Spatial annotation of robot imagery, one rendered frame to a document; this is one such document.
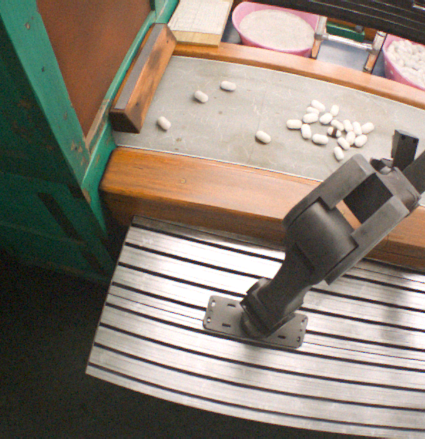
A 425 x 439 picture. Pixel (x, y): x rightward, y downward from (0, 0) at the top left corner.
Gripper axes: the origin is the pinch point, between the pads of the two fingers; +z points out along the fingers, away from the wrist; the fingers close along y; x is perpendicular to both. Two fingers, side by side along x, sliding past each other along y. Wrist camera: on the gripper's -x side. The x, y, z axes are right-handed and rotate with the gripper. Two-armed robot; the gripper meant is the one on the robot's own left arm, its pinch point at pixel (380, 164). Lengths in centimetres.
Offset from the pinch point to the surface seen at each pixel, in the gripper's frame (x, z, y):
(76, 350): 90, 12, 78
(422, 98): -16.9, 18.7, -14.1
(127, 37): -18, -1, 59
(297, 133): -1.4, 4.6, 19.5
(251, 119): -2.3, 5.6, 30.1
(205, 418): 98, 2, 26
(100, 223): 21, -12, 57
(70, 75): -13, -27, 59
